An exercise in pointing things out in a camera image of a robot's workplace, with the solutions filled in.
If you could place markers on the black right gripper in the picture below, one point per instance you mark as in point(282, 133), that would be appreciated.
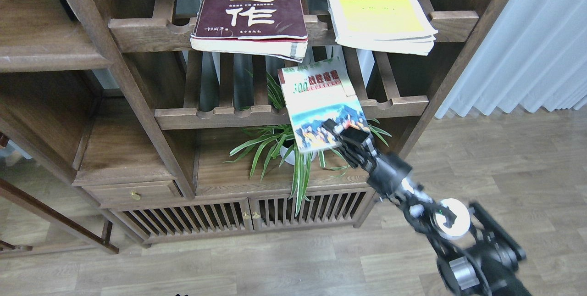
point(389, 174)

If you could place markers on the small white landscape-cover book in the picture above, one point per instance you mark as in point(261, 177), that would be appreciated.
point(317, 92)

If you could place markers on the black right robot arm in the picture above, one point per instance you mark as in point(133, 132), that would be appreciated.
point(475, 255)

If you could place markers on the white plant pot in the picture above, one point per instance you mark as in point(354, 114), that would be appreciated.
point(290, 158)

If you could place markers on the green spider plant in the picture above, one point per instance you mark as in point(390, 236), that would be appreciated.
point(266, 141)

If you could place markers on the yellow-green cover book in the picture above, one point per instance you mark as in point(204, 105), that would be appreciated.
point(389, 26)

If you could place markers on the dark red book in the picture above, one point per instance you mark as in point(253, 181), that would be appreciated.
point(266, 27)

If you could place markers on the white curtain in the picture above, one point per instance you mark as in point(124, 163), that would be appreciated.
point(535, 56)

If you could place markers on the dark wooden bookshelf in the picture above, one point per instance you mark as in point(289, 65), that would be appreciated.
point(110, 98)

